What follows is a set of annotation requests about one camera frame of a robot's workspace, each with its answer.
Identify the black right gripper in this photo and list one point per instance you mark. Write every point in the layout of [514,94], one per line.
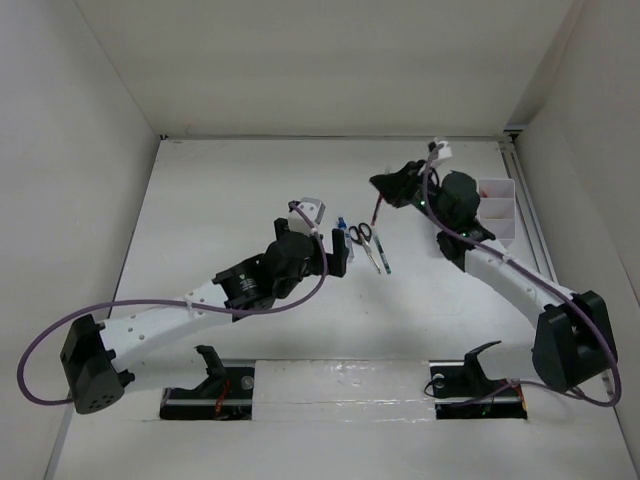
[399,185]

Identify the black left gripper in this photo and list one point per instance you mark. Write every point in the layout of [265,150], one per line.
[331,263]

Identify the red pen with white cap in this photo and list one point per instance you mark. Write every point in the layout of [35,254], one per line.
[376,211]

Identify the blue spray bottle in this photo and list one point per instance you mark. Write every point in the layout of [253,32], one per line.
[342,226]

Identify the black handled scissors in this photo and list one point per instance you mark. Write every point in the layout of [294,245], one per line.
[361,234]

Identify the green pen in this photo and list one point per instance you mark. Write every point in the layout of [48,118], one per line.
[381,252]

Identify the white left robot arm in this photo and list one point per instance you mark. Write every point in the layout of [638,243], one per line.
[102,361]

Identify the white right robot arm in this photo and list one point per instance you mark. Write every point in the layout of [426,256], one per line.
[573,340]

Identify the white compartment organizer box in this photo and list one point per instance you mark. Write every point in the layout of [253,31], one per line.
[498,213]

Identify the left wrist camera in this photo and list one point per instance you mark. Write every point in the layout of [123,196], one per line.
[306,215]

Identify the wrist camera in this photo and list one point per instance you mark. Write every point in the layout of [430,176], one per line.
[306,215]
[439,152]

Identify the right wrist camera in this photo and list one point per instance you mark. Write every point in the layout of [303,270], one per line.
[439,152]

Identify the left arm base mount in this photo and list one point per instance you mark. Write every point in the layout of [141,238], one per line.
[225,393]

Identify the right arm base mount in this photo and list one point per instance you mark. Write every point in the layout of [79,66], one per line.
[461,390]

